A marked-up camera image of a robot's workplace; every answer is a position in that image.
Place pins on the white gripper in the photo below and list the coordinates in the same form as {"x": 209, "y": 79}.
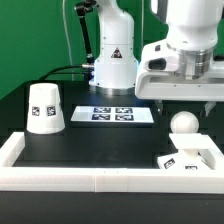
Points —
{"x": 167, "y": 86}

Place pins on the white lamp bulb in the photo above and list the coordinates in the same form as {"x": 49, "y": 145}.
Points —
{"x": 184, "y": 122}

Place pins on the white lamp base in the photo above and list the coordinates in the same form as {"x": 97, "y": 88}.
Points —
{"x": 187, "y": 156}

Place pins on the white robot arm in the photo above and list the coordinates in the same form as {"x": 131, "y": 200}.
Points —
{"x": 180, "y": 67}

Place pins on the white lamp shade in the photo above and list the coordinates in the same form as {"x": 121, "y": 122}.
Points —
{"x": 45, "y": 114}

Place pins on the white marker tag plate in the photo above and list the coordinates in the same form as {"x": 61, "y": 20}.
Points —
{"x": 112, "y": 114}

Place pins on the white U-shaped fence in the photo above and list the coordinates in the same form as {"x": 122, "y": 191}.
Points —
{"x": 14, "y": 178}

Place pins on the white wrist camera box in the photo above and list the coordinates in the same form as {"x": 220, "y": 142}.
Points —
{"x": 159, "y": 56}

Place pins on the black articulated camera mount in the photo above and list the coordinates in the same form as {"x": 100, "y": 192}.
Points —
{"x": 82, "y": 8}

